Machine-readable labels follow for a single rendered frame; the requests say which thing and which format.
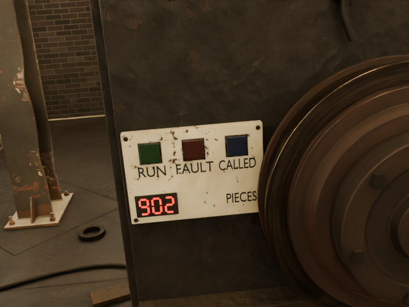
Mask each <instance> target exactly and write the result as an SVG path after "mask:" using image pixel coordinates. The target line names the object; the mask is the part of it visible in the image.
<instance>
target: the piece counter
mask: <svg viewBox="0 0 409 307"><path fill-rule="evenodd" d="M169 198H172V196H170V197H166V199H169ZM156 199H159V197H157V198H153V200H156ZM140 200H141V201H144V200H146V199H140ZM153 200H152V205H154V204H153ZM141 201H139V206H141ZM172 203H174V198H172ZM172 203H170V204H166V205H167V206H170V205H172ZM159 204H160V205H162V203H161V199H159ZM147 206H149V201H148V200H147ZM147 206H141V208H147ZM167 206H165V211H167ZM147 210H148V213H150V209H149V208H147ZM160 210H161V212H162V211H163V210H162V207H160ZM152 211H153V213H155V210H154V207H152ZM161 212H157V213H155V214H161ZM148 213H144V214H142V215H148ZM167 213H173V211H167Z"/></svg>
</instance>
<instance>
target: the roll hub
mask: <svg viewBox="0 0 409 307"><path fill-rule="evenodd" d="M376 173H384V174H385V175H386V177H387V179H388V183H387V184H386V186H385V188H384V189H374V188H373V187H372V185H371V184H370V182H369V181H370V179H371V177H372V176H373V174H376ZM331 232H332V239H333V242H334V246H335V248H336V251H337V253H338V255H339V257H340V258H341V260H342V262H343V263H344V264H345V266H346V267H347V269H348V271H350V273H351V275H352V276H353V277H354V279H355V280H356V281H357V283H358V284H359V285H360V286H361V287H362V288H363V289H365V290H366V291H368V292H369V293H370V294H372V295H373V296H375V297H377V298H379V299H381V300H384V301H386V302H390V303H394V304H397V305H404V306H408V305H407V304H406V302H405V301H404V299H403V297H404V295H405V294H406V293H407V292H408V291H409V131H406V132H403V133H400V134H398V135H395V136H392V137H391V138H388V139H386V140H384V141H383V142H381V143H380V144H378V145H376V146H375V147H373V148H372V149H371V150H369V151H368V152H367V153H366V154H364V156H362V157H361V159H359V160H358V162H356V164H355V165H354V166H353V167H352V168H351V170H350V171H349V172H348V174H347V175H346V176H345V178H344V180H343V182H342V184H341V185H340V187H339V190H338V192H337V195H336V197H335V200H334V205H333V208H332V215H331ZM359 249H361V250H362V251H363V253H364V254H365V256H366V259H365V260H364V262H363V264H359V265H353V264H352V263H351V260H350V259H349V258H348V256H349V255H350V253H351V252H352V251H353V250H359Z"/></svg>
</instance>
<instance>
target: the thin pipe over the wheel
mask: <svg viewBox="0 0 409 307"><path fill-rule="evenodd" d="M339 16H340V19H341V22H342V24H343V27H344V29H345V32H346V35H347V37H348V40H349V42H350V41H353V40H356V39H358V35H357V32H356V29H355V27H354V23H353V22H352V19H351V16H350V14H349V0H340V8H339Z"/></svg>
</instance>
